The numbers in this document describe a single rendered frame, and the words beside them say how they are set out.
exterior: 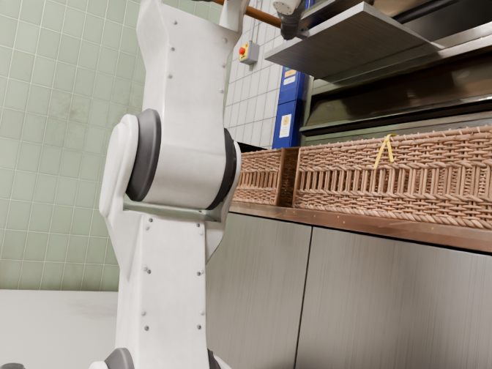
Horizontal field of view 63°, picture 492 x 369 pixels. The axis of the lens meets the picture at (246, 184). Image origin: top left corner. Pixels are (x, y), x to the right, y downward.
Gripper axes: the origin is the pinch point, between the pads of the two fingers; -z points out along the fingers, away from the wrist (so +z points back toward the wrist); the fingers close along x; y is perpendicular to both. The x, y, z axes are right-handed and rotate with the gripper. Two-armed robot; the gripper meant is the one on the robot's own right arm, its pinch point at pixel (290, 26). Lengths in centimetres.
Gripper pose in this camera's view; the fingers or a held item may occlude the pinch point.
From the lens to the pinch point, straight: 148.4
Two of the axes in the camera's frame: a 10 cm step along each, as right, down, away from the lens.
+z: -0.9, -0.8, -9.9
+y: -9.9, -1.3, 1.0
